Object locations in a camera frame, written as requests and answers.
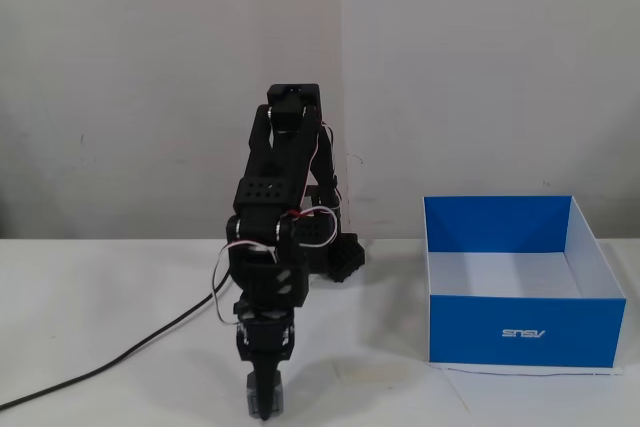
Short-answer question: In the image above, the blue and white cardboard box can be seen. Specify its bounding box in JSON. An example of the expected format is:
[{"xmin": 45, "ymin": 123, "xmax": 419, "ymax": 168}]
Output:
[{"xmin": 422, "ymin": 194, "xmax": 628, "ymax": 368}]

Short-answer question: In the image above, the black power cable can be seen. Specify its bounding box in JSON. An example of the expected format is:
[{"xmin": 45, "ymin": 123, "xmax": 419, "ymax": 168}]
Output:
[{"xmin": 0, "ymin": 266, "xmax": 232, "ymax": 411}]

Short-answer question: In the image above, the gray cube block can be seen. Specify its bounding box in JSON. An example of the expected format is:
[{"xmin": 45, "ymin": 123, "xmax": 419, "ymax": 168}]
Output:
[{"xmin": 245, "ymin": 370, "xmax": 288, "ymax": 421}]

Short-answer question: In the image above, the black robot base clamp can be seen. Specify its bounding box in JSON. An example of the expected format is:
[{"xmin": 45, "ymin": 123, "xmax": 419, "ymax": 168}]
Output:
[{"xmin": 307, "ymin": 231, "xmax": 369, "ymax": 285}]

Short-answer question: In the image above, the clear tape strip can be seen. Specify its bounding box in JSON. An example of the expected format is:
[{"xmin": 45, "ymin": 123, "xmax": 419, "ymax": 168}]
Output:
[{"xmin": 331, "ymin": 361, "xmax": 411, "ymax": 386}]

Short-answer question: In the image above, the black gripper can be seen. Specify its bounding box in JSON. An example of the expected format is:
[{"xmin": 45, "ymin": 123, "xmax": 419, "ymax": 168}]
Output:
[{"xmin": 233, "ymin": 296, "xmax": 298, "ymax": 422}]

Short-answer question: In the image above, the white red servo wire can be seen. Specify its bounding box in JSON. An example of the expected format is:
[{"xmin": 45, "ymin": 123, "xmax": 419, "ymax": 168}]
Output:
[
  {"xmin": 209, "ymin": 240, "xmax": 279, "ymax": 326},
  {"xmin": 278, "ymin": 205, "xmax": 340, "ymax": 249}
]

